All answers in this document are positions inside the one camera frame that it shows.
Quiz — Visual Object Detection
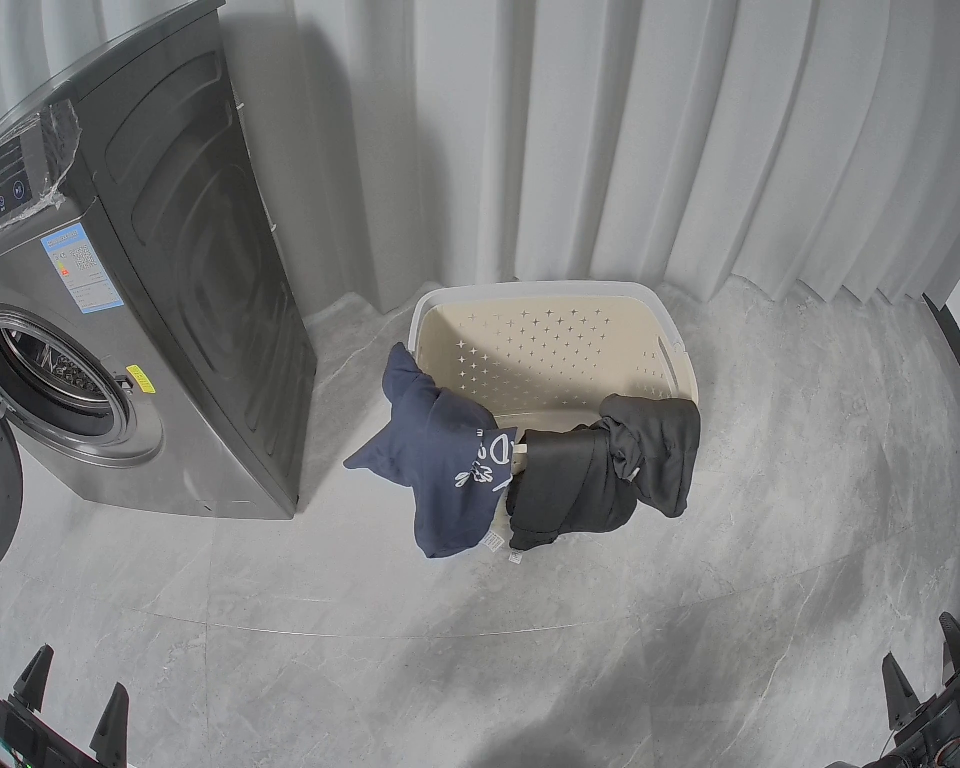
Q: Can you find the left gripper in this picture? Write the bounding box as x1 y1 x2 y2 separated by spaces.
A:
0 644 131 768

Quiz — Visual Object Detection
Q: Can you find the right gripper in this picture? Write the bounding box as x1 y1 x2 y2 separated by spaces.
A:
881 612 960 765

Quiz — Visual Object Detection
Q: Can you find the washing machine door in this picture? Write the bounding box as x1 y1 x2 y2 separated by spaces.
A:
0 391 26 564

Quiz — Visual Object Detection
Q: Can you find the grey washing machine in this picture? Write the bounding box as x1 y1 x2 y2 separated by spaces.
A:
0 0 318 522

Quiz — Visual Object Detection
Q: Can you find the cream laundry basket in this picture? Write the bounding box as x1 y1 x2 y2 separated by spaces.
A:
408 281 703 485

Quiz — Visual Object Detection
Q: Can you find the dark grey garment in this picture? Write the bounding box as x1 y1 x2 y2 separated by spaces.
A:
597 393 703 519

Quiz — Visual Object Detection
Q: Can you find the black garment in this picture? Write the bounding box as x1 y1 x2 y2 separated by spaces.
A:
505 424 640 554

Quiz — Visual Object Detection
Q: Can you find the dark blue T-shirt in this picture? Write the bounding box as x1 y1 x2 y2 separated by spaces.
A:
343 342 523 561

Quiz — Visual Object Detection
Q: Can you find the white curtain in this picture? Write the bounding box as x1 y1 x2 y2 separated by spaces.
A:
294 0 960 317
0 0 198 115

